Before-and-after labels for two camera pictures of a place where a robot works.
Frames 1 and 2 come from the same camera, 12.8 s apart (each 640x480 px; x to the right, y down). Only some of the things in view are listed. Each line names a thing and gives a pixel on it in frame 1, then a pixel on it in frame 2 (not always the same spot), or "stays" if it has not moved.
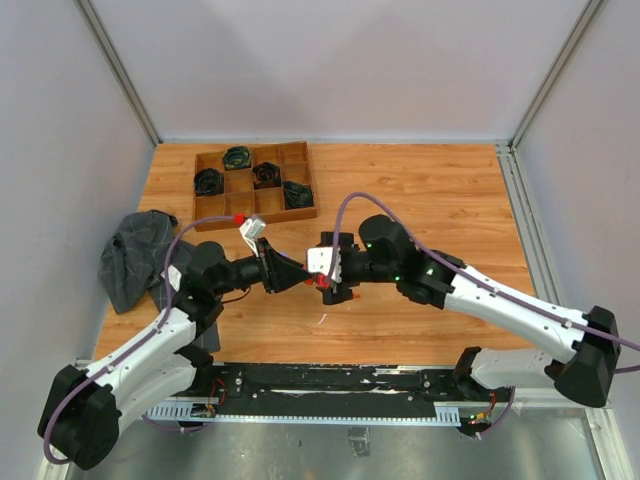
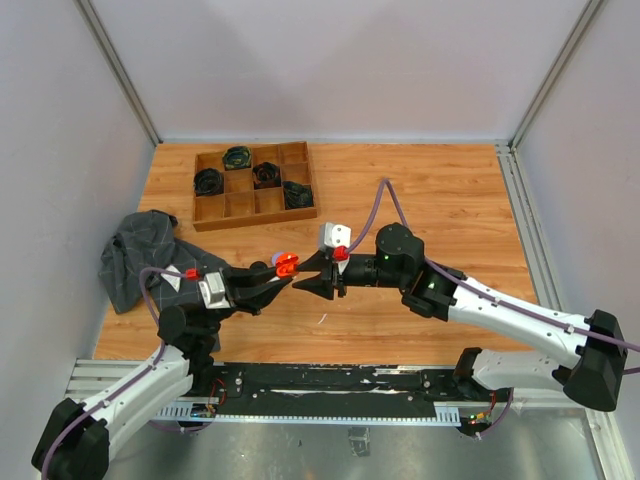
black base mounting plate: x=328 y=388 stays
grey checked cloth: x=133 y=260 stays
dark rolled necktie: x=297 y=195 stays
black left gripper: x=278 y=273 -> x=252 y=294
